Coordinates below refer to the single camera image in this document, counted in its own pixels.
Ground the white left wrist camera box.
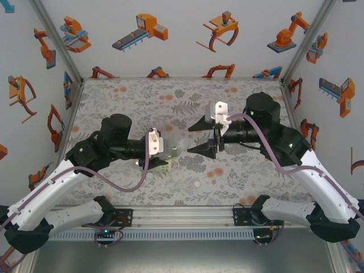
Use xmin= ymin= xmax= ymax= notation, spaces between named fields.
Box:
xmin=147 ymin=128 xmax=165 ymax=155

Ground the clear bottle yellow green label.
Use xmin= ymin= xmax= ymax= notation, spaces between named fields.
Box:
xmin=133 ymin=156 xmax=180 ymax=174

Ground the thin aluminium rear rail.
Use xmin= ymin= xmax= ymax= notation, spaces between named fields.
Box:
xmin=81 ymin=76 xmax=285 ymax=81

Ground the aluminium table side rail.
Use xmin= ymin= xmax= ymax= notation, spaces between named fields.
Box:
xmin=52 ymin=79 xmax=86 ymax=171
xmin=280 ymin=79 xmax=309 ymax=146

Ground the white slotted cable duct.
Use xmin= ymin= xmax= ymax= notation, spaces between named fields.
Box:
xmin=52 ymin=229 xmax=255 ymax=242

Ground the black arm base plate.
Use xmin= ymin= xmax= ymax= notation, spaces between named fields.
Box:
xmin=81 ymin=208 xmax=134 ymax=228
xmin=232 ymin=205 xmax=285 ymax=227

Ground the small green-tinted plastic cup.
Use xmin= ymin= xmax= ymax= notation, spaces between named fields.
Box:
xmin=163 ymin=138 xmax=192 ymax=160

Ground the grey floral table cloth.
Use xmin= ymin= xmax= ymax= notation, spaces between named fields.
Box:
xmin=56 ymin=78 xmax=325 ymax=207

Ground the wide aluminium mounting rail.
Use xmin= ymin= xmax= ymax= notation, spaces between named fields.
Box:
xmin=49 ymin=206 xmax=312 ymax=230

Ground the aluminium frame leg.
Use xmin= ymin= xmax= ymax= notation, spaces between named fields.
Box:
xmin=326 ymin=241 xmax=350 ymax=273
xmin=14 ymin=251 xmax=36 ymax=273

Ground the aluminium frame post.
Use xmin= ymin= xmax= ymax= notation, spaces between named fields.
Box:
xmin=28 ymin=0 xmax=85 ymax=86
xmin=280 ymin=0 xmax=338 ymax=86

